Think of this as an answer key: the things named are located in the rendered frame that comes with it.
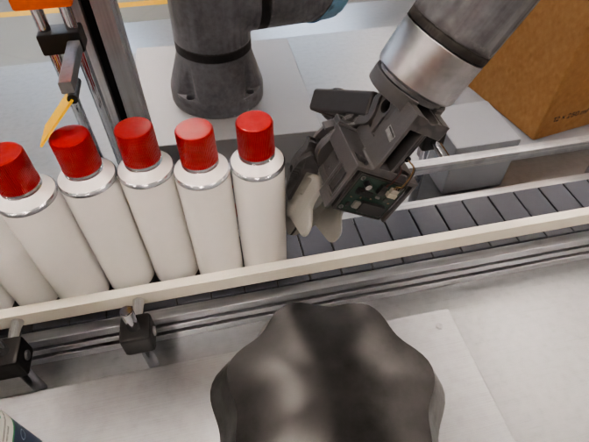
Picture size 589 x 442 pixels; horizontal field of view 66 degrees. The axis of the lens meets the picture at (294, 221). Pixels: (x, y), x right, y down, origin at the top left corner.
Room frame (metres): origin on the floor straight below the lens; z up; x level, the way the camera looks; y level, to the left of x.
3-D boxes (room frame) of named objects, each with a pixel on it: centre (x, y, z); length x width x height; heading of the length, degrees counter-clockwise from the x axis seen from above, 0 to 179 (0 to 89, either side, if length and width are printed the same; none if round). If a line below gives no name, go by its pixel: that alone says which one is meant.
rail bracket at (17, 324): (0.21, 0.28, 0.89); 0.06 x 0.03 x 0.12; 12
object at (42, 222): (0.28, 0.23, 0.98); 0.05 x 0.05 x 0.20
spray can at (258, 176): (0.33, 0.03, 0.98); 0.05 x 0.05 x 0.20
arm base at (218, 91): (0.67, 0.13, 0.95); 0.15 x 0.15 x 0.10
